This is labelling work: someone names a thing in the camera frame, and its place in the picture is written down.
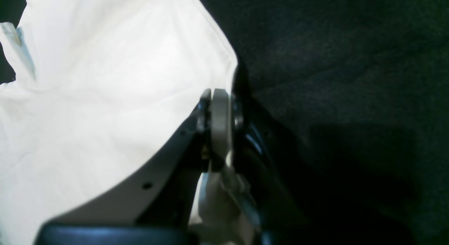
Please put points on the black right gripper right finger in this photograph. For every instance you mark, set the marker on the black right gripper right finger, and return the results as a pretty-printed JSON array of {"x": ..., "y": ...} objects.
[{"x": 283, "y": 198}]

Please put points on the black table cloth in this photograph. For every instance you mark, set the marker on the black table cloth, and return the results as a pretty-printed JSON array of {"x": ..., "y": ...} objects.
[{"x": 363, "y": 84}]

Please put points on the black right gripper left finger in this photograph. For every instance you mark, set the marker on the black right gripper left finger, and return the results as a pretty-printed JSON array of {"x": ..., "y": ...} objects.
[{"x": 150, "y": 207}]

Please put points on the white T-shirt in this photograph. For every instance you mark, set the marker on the white T-shirt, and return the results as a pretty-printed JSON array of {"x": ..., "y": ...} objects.
[{"x": 100, "y": 87}]

